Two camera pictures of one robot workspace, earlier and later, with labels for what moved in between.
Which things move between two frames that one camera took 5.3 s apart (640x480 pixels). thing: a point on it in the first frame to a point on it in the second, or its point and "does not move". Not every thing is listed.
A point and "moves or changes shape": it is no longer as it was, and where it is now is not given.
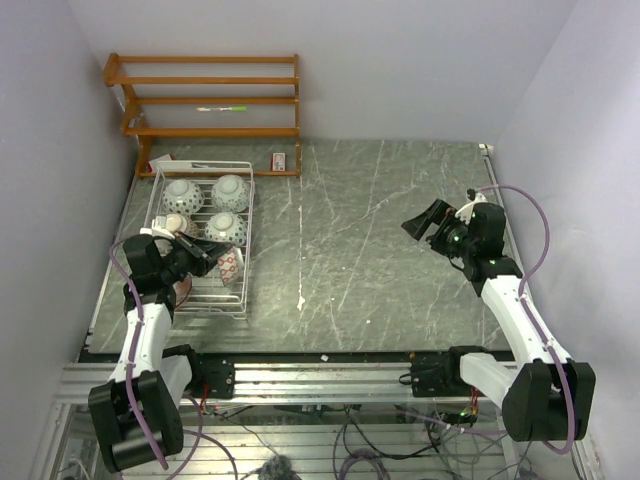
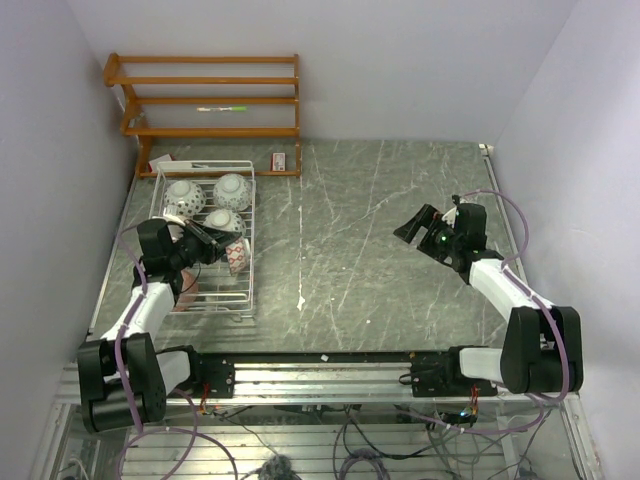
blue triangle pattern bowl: x=231 y=266 moves or changes shape
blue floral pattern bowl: x=227 y=227 does not move
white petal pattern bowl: x=230 y=193 does not move
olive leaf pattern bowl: x=183 y=197 does not move
